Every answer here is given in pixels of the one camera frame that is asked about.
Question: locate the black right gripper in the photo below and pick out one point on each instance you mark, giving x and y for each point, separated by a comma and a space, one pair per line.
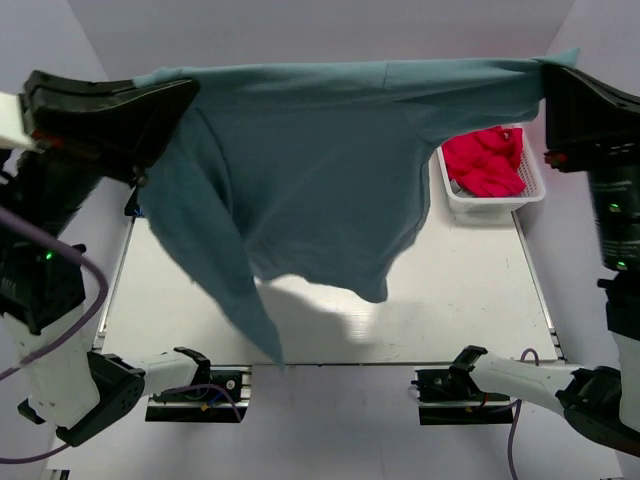
588, 121

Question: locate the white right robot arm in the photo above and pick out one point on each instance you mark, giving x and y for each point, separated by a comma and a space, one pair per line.
601, 403

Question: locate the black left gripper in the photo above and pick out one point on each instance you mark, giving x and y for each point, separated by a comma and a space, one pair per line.
117, 139

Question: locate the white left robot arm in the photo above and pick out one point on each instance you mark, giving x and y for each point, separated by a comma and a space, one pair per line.
50, 290

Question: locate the folded black t-shirt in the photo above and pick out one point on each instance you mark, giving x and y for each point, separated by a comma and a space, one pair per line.
132, 208

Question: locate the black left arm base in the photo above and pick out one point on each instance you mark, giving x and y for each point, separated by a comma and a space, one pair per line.
223, 398

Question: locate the crumpled red t-shirt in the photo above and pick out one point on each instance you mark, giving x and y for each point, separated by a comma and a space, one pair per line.
485, 163

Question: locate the white plastic basket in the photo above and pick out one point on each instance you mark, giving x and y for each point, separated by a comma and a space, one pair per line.
460, 201

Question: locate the teal blue t-shirt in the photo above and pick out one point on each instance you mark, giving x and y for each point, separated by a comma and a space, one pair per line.
315, 170

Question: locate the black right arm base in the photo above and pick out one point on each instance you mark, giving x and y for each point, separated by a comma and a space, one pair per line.
445, 401

